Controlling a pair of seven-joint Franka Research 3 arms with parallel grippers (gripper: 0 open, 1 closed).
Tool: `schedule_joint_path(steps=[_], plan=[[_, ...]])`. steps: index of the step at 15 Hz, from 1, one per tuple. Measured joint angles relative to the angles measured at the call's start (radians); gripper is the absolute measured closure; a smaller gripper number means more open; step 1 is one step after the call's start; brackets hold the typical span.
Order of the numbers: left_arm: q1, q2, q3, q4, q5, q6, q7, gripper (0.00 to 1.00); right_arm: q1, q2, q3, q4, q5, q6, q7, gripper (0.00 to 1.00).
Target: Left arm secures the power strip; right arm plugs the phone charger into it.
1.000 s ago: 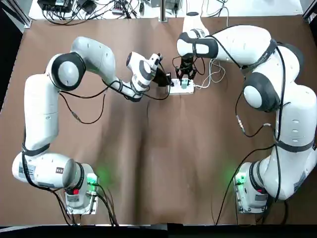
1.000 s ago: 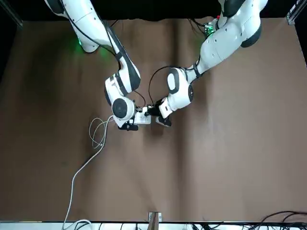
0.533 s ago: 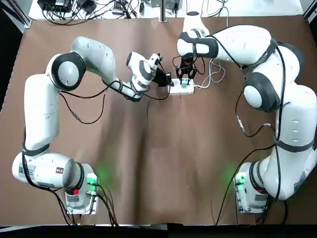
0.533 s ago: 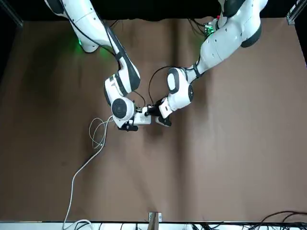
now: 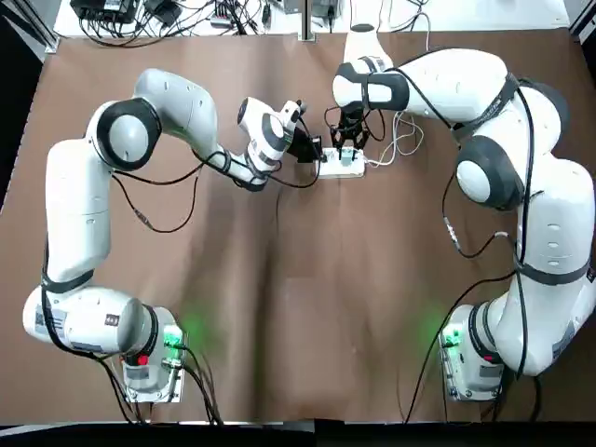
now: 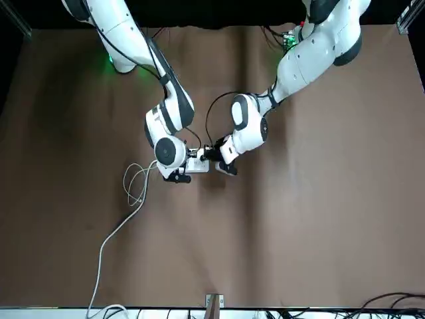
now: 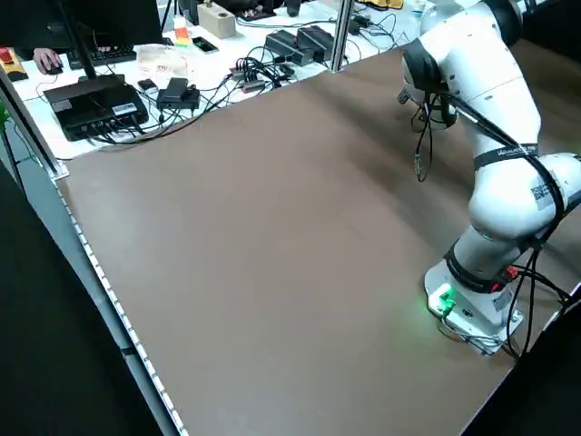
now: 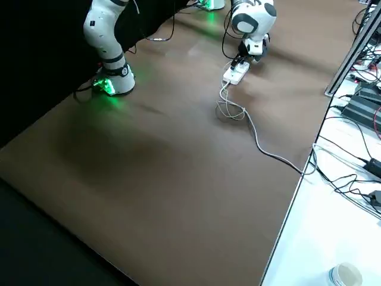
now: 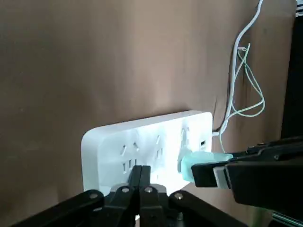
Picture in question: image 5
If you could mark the aluminium table frame rail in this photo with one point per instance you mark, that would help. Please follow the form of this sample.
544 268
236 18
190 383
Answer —
584 21
51 39

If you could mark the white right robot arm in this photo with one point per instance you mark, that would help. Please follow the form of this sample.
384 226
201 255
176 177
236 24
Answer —
456 79

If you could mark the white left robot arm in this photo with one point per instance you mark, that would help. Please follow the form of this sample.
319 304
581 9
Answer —
79 209

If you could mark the pale phone charger plug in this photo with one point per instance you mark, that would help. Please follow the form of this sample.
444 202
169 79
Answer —
346 157

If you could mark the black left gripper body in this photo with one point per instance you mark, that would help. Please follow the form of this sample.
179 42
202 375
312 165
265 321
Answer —
300 148

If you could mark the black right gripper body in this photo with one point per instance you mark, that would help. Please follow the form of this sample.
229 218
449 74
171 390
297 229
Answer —
351 116

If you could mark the aluminium post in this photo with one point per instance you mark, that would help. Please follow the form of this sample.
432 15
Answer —
307 21

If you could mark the small black power adapter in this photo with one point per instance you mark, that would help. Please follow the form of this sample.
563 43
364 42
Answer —
163 11

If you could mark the black docking box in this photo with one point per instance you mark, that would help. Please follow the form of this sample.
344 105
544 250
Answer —
100 11

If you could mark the white power strip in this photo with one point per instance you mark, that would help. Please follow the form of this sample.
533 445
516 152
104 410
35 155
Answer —
335 170

